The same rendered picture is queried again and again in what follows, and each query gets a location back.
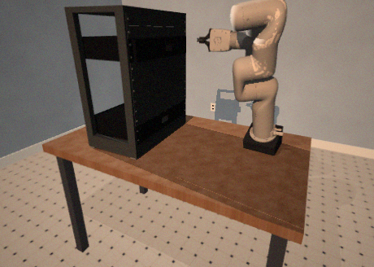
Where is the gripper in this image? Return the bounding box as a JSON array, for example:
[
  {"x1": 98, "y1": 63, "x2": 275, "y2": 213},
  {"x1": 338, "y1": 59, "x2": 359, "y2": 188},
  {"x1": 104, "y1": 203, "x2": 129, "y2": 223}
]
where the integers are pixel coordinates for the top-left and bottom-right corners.
[{"x1": 197, "y1": 28, "x2": 233, "y2": 52}]

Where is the black open-frame rack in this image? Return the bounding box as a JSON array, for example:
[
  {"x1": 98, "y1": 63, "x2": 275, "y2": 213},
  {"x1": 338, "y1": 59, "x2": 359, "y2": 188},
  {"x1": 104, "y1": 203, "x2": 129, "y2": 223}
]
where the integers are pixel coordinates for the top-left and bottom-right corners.
[{"x1": 65, "y1": 5, "x2": 186, "y2": 160}]

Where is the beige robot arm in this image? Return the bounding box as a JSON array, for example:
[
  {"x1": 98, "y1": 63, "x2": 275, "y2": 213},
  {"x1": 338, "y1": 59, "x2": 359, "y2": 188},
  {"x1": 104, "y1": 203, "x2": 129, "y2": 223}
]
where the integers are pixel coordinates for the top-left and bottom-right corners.
[{"x1": 230, "y1": 0, "x2": 287, "y2": 142}]

